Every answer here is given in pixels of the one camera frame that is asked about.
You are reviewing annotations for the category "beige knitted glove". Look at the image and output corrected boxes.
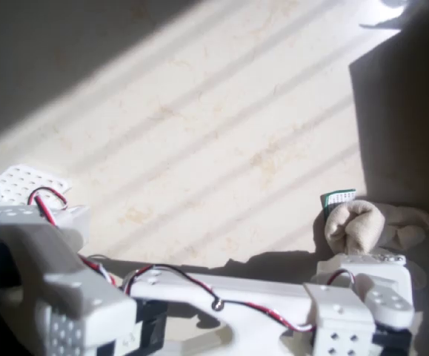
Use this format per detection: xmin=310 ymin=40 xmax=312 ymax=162
xmin=325 ymin=199 xmax=429 ymax=257

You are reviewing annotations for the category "small green white card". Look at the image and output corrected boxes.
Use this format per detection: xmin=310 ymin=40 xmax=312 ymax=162
xmin=319 ymin=188 xmax=358 ymax=216

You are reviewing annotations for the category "red black white servo cable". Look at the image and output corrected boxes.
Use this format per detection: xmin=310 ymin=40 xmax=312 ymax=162
xmin=27 ymin=187 xmax=70 ymax=226
xmin=123 ymin=263 xmax=317 ymax=333
xmin=79 ymin=254 xmax=118 ymax=287
xmin=327 ymin=269 xmax=356 ymax=296

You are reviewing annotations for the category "white perforated base plate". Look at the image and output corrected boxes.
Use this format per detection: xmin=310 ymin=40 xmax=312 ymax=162
xmin=0 ymin=165 xmax=73 ymax=208

